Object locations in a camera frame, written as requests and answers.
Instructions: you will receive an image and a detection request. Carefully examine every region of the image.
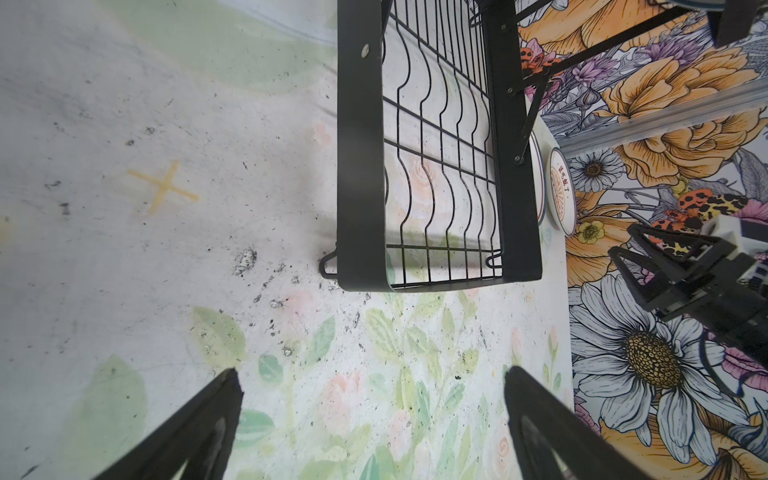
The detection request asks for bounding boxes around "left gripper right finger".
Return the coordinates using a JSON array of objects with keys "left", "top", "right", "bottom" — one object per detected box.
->
[{"left": 504, "top": 366, "right": 648, "bottom": 479}]

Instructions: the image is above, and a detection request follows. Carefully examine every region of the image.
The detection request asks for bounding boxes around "orange sunburst plate right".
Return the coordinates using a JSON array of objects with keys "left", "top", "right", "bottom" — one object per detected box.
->
[{"left": 547, "top": 147, "right": 577, "bottom": 237}]

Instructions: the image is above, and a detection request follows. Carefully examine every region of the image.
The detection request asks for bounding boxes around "white plate red ring pattern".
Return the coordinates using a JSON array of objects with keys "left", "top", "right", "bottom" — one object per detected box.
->
[{"left": 529, "top": 132, "right": 546, "bottom": 225}]

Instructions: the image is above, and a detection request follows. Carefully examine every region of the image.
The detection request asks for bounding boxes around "black wire dish rack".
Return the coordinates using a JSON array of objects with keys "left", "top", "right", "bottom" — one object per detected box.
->
[{"left": 320, "top": 1, "right": 767, "bottom": 293}]

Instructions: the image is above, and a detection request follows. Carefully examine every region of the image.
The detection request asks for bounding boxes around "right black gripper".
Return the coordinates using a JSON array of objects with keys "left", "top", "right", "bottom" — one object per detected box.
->
[{"left": 609, "top": 224, "right": 767, "bottom": 366}]

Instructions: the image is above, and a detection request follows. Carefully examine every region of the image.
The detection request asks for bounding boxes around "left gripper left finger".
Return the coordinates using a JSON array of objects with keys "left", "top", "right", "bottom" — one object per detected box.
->
[{"left": 97, "top": 368, "right": 243, "bottom": 479}]

